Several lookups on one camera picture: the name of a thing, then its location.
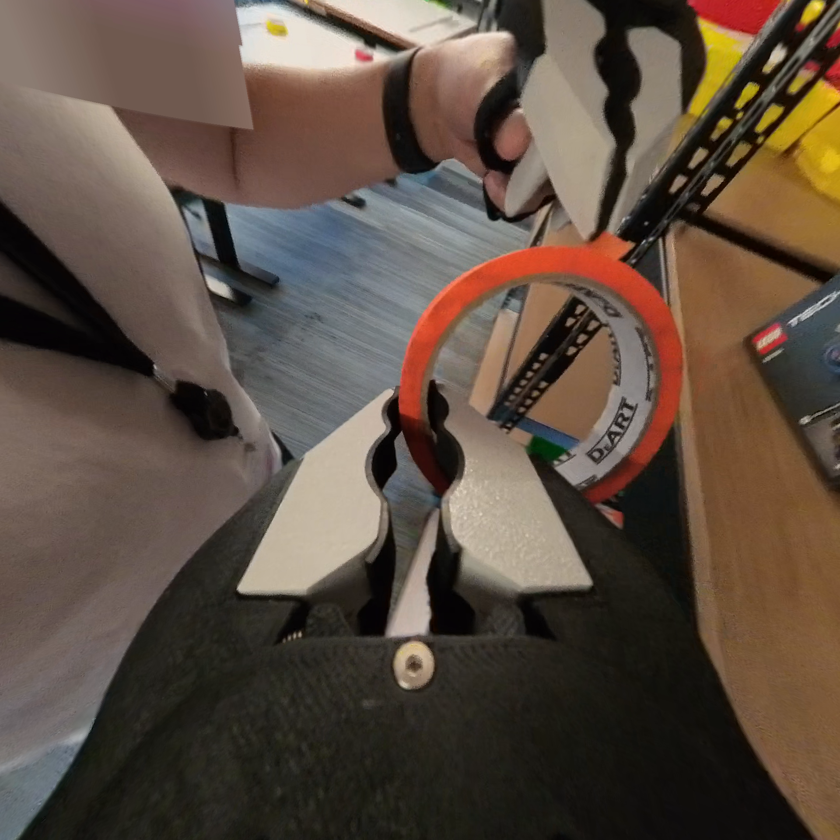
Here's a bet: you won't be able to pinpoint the black wristband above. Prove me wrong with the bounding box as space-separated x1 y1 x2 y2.
382 46 439 175

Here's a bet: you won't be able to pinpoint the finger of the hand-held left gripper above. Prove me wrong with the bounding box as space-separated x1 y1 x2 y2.
607 23 690 234
524 0 624 242

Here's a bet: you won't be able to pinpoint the person's left hand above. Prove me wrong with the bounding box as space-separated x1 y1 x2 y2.
408 30 534 221

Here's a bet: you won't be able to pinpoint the orange tape roll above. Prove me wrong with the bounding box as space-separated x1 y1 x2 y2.
399 235 685 508

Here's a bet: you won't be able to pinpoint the person's left forearm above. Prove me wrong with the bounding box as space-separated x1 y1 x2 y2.
115 62 404 212

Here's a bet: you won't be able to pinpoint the black metal rack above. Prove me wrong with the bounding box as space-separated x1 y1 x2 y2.
487 0 826 435

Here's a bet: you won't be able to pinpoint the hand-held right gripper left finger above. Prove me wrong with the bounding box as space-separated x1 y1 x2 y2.
235 386 404 601

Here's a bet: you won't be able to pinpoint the grey black vehicle toy box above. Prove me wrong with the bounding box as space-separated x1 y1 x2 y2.
743 271 840 492

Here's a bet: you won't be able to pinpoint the stack of yellow boxes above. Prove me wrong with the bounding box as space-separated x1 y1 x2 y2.
692 13 840 194

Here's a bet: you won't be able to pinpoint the black strap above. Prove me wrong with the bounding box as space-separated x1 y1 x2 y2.
0 202 240 442

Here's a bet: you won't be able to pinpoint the wooden desk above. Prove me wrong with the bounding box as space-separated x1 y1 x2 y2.
664 220 840 840

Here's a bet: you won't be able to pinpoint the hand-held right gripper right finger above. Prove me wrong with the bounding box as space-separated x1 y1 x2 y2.
420 379 596 598

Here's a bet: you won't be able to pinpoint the red bin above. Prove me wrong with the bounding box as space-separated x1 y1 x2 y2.
688 0 791 37

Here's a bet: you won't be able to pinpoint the white table black legs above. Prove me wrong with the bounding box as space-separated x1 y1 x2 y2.
169 0 490 308

